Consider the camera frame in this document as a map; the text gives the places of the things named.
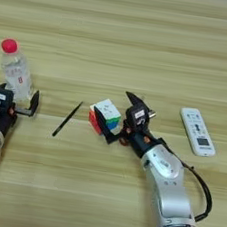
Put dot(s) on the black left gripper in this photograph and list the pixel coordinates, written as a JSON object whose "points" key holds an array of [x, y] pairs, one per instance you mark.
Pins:
{"points": [[2, 122]]}

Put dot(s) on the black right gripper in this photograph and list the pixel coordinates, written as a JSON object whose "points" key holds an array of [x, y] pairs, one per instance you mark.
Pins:
{"points": [[141, 139]]}

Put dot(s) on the colourful puzzle cube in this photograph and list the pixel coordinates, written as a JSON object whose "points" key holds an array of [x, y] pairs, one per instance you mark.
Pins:
{"points": [[107, 113]]}

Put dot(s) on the clear bottle with red cap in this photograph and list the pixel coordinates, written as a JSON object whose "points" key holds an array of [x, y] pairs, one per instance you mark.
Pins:
{"points": [[16, 73]]}

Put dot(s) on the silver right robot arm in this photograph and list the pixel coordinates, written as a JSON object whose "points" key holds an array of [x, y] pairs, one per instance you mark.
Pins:
{"points": [[172, 193]]}

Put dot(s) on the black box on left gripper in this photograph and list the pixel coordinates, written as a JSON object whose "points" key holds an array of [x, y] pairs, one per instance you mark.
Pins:
{"points": [[138, 114]]}

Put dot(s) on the black pen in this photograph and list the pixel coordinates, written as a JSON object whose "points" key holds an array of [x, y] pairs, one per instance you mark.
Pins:
{"points": [[66, 119]]}

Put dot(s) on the white remote control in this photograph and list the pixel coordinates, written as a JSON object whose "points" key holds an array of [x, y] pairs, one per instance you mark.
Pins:
{"points": [[197, 129]]}

